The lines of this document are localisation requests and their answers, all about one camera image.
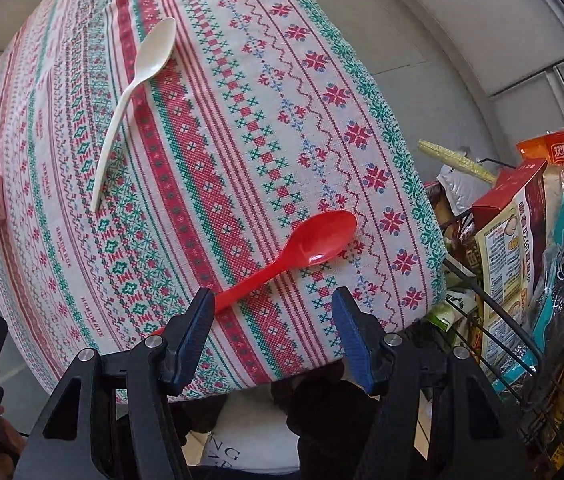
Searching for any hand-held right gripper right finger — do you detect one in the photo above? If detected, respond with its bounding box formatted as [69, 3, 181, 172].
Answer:
[332, 286, 535, 480]

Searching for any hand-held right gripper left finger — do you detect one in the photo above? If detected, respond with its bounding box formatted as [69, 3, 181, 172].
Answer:
[12, 287, 216, 480]

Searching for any red plastic spoon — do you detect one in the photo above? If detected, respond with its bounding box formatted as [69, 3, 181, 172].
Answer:
[153, 209, 359, 337]

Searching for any white plastic spoon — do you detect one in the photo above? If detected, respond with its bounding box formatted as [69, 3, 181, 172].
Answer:
[89, 17, 178, 214]

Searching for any person's left hand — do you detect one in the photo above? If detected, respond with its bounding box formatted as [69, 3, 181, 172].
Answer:
[0, 416, 30, 472]

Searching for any green white snack packet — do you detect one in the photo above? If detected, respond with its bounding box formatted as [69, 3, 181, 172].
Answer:
[423, 287, 479, 334]

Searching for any white printed cloth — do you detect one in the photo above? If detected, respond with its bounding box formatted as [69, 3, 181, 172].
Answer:
[184, 397, 304, 477]

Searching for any yellow printed snack packet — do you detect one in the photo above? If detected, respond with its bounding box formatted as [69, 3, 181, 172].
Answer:
[473, 199, 549, 377]

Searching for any white plastic bag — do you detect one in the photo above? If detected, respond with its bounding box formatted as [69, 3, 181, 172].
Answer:
[434, 162, 479, 212]

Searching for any red green patterned tablecloth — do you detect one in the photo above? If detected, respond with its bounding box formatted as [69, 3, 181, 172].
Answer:
[0, 0, 449, 407]

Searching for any yellow green strip packet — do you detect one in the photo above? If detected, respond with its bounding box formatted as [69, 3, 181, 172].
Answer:
[417, 139, 499, 185]

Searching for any orange snack packet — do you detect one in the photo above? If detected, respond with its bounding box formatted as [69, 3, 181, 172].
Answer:
[515, 129, 564, 166]

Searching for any black wire rack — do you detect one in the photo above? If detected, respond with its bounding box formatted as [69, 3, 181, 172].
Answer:
[422, 157, 564, 466]

